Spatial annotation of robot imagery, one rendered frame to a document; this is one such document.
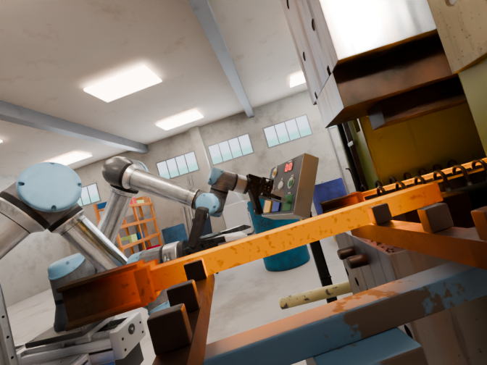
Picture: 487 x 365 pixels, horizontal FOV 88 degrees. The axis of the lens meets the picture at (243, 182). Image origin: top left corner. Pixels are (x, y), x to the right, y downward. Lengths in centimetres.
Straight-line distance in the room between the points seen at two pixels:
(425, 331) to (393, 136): 61
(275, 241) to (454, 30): 44
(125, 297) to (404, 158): 90
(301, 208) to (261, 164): 701
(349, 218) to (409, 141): 72
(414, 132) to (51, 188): 105
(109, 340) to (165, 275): 80
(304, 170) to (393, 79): 54
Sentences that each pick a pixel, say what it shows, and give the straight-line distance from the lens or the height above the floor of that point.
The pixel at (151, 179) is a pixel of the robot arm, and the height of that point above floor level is 123.
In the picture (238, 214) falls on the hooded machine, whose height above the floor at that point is 67.
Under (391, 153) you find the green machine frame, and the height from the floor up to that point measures 109.
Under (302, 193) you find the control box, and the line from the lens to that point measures 110.
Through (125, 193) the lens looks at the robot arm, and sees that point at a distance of 114.
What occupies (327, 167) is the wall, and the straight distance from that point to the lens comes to 814.
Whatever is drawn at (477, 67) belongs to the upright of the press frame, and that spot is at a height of 118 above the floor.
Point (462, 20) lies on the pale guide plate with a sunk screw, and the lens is 56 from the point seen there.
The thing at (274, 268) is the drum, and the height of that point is 5.
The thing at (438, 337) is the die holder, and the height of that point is 76.
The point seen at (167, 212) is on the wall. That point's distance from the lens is 895.
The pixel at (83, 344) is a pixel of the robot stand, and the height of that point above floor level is 76.
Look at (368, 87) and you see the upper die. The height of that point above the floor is 125.
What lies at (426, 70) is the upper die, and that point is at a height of 125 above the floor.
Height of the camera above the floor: 108
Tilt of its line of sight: 3 degrees up
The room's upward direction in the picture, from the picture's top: 16 degrees counter-clockwise
